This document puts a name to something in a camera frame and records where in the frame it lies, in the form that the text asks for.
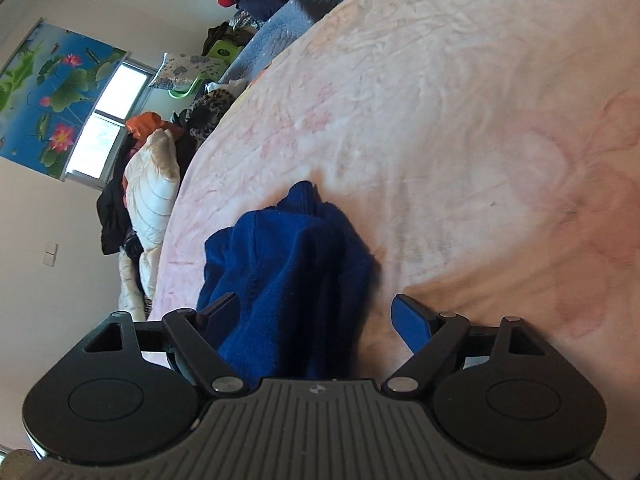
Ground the floral cushion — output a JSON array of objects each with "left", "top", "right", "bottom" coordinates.
[{"left": 149, "top": 52, "right": 207, "bottom": 90}]

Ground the leopard print garment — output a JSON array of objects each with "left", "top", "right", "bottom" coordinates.
[{"left": 184, "top": 89, "right": 235, "bottom": 146}]

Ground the green plastic chair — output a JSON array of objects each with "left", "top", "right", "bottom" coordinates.
[{"left": 168, "top": 39, "right": 243, "bottom": 100}]

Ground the window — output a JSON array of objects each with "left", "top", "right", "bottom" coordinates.
[{"left": 64, "top": 58, "right": 153, "bottom": 188}]

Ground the light blue blanket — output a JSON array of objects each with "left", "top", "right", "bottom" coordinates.
[{"left": 218, "top": 0, "right": 344, "bottom": 84}]

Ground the blue knit sweater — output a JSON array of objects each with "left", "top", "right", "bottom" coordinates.
[{"left": 196, "top": 181, "right": 378, "bottom": 387}]

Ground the black jacket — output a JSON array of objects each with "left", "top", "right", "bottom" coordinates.
[{"left": 96, "top": 133, "right": 137, "bottom": 256}]

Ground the orange garment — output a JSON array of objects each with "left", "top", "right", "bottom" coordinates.
[{"left": 125, "top": 112, "right": 184, "bottom": 148}]

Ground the white wall switch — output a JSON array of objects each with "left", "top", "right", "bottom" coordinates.
[{"left": 42, "top": 242, "right": 58, "bottom": 268}]

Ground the pink bed sheet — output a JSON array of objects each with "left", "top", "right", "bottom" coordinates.
[{"left": 152, "top": 0, "right": 639, "bottom": 479}]

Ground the white script-print quilt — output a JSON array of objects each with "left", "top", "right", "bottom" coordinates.
[{"left": 118, "top": 249, "right": 148, "bottom": 322}]

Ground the lotus print roller blind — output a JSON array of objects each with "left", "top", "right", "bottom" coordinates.
[{"left": 1, "top": 20, "right": 126, "bottom": 180}]

